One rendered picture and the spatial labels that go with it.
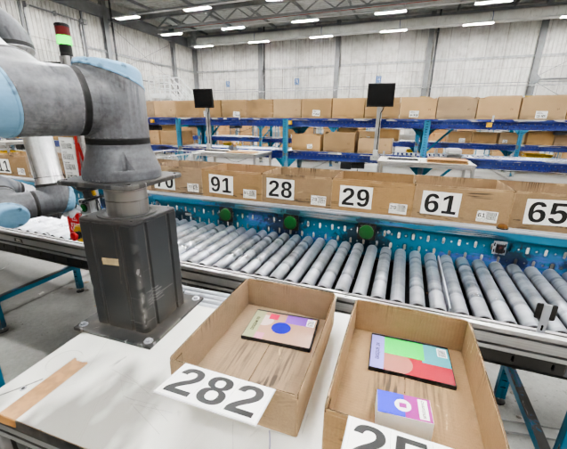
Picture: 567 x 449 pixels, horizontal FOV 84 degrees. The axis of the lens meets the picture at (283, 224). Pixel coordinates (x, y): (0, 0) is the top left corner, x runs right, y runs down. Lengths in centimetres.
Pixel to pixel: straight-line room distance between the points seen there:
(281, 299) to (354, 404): 38
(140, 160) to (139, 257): 24
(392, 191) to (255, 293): 88
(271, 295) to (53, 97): 72
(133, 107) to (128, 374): 63
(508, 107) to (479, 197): 468
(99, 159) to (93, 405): 54
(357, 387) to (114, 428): 50
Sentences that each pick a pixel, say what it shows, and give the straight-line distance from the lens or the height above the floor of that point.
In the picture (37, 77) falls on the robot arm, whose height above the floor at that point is 139.
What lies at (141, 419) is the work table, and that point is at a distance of 79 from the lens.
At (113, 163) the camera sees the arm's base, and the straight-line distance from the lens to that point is 86.
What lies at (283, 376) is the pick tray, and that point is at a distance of 81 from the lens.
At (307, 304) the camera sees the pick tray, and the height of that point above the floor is 80.
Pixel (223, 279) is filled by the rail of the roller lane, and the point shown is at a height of 72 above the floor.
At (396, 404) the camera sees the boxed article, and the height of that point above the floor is 80.
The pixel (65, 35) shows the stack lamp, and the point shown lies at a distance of 162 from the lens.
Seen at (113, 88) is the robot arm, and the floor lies 138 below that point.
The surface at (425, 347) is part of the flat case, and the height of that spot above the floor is 77.
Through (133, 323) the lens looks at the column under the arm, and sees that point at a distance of 101.
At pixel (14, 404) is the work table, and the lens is 94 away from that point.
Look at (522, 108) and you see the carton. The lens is 630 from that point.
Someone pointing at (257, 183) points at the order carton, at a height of 99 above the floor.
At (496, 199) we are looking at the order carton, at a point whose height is 101.
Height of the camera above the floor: 132
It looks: 18 degrees down
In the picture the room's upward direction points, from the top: 1 degrees clockwise
